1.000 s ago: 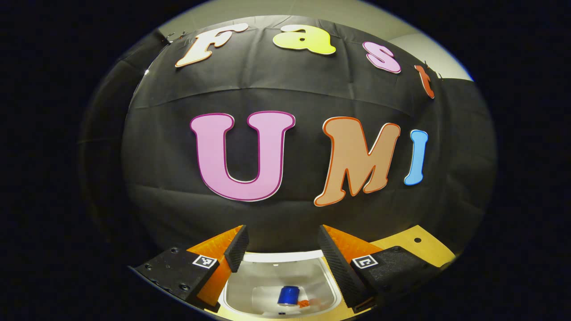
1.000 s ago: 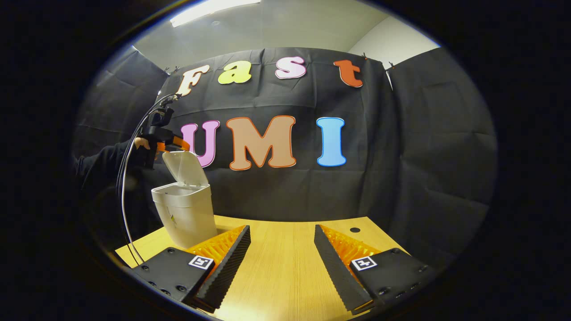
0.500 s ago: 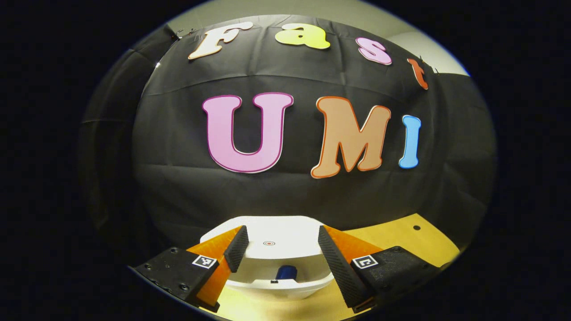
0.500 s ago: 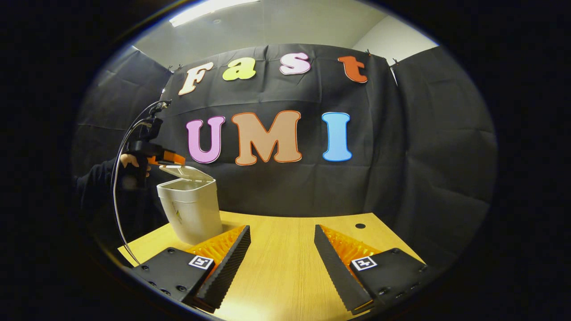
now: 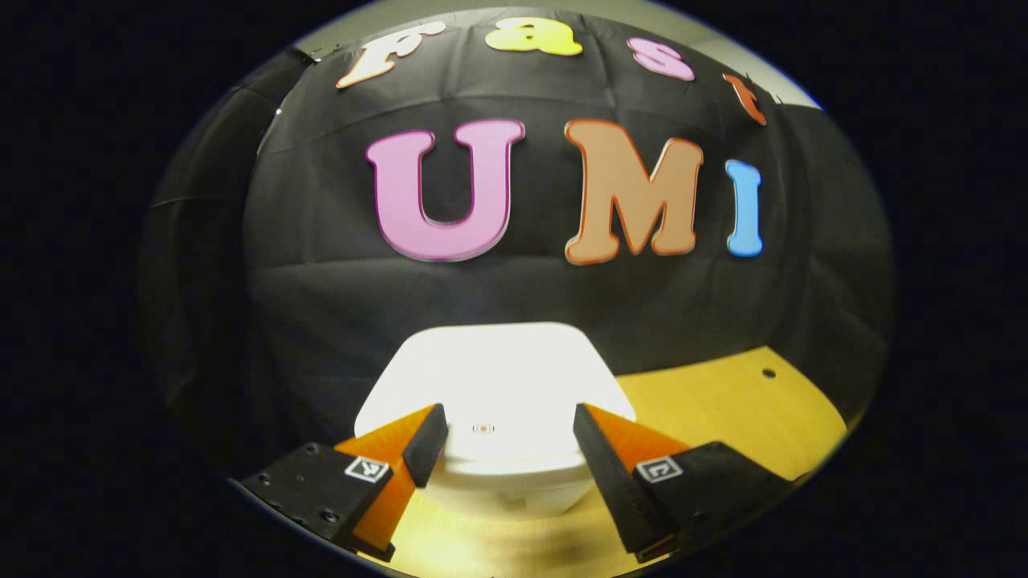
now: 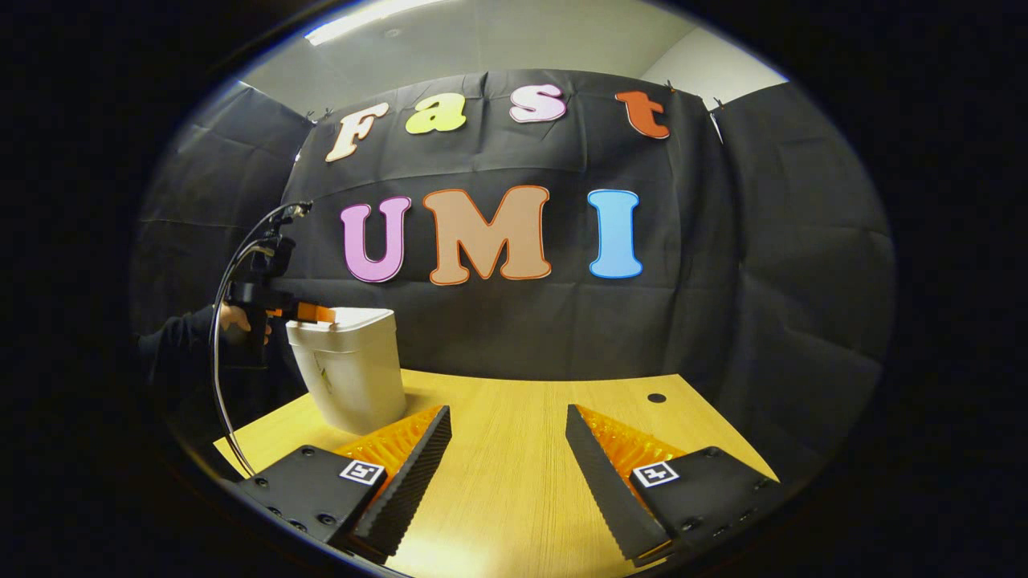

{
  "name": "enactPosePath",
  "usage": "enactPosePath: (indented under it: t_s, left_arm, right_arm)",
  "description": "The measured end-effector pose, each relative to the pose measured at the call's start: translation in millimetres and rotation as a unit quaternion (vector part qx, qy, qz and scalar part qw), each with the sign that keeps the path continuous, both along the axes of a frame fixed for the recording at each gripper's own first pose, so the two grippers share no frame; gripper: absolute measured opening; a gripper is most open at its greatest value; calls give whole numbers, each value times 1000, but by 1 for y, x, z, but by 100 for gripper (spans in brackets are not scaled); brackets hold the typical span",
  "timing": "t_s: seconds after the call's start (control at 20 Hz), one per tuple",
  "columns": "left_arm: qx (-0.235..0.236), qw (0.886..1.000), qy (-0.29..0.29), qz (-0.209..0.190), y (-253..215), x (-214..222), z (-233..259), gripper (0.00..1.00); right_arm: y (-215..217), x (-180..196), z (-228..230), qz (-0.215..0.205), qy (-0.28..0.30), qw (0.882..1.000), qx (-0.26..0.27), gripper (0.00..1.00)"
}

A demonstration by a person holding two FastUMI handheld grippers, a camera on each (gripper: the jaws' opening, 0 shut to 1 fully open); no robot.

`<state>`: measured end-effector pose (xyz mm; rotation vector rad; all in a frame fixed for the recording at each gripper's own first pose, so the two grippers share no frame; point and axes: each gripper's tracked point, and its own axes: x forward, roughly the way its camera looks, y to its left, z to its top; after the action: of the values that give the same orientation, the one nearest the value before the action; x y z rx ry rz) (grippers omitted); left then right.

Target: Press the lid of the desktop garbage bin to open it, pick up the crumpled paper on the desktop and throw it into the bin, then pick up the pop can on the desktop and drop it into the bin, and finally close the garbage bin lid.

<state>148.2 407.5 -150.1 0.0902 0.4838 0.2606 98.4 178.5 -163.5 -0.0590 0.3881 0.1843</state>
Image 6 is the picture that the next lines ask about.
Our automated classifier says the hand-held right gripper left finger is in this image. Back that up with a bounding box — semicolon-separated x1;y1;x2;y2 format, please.
239;404;454;564

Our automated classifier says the white desktop garbage bin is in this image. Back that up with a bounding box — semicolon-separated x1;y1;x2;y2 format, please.
285;307;409;436

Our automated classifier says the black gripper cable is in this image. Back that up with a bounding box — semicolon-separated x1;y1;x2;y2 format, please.
207;201;314;479

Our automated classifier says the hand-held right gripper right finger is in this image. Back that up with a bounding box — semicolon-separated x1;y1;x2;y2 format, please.
564;402;781;568

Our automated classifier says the wooden desktop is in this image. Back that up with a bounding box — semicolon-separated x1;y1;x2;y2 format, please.
212;368;781;578

